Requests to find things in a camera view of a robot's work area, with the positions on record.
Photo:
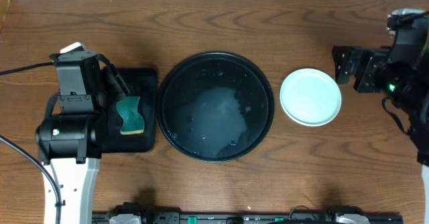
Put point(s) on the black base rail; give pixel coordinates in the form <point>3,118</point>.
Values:
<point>136,213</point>

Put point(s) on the green yellow sponge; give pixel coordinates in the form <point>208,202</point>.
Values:
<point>133,122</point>

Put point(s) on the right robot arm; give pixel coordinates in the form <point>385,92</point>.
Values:
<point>415,105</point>

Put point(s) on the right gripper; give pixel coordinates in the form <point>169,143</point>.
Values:
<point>352,58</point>

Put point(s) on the rectangular black tray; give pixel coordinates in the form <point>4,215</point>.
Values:
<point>142,83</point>

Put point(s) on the round black tray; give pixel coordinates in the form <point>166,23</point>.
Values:
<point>215,106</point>

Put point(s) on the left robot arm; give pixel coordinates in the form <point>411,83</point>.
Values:
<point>75,127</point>

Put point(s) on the light blue plate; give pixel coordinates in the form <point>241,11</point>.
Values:
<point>310,97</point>

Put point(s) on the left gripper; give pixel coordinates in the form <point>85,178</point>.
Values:
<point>112,80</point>

